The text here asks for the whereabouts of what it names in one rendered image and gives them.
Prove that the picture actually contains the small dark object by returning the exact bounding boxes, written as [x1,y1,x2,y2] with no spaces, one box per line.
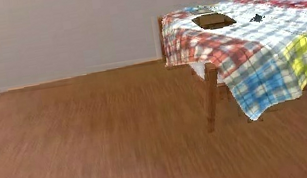
[249,12,267,25]

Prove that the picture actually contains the brown cardboard box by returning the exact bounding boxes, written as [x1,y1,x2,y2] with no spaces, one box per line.
[190,9,238,33]

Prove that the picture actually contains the plaid multicolour blanket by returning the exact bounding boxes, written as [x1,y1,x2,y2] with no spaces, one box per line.
[157,0,307,133]

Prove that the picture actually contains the wooden bed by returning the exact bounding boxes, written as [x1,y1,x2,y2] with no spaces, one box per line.
[152,0,307,139]

